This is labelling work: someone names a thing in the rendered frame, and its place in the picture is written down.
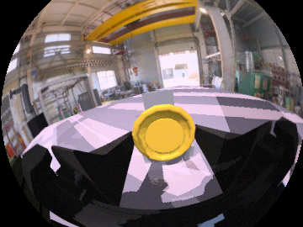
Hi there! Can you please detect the light blue flat square mat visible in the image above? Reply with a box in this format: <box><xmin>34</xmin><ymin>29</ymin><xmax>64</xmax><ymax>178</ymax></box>
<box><xmin>198</xmin><ymin>214</ymin><xmax>225</xmax><ymax>227</ymax></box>

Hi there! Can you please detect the yellow round plate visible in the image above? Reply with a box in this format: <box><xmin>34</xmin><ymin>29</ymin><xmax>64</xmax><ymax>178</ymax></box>
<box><xmin>132</xmin><ymin>104</ymin><xmax>195</xmax><ymax>161</ymax></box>

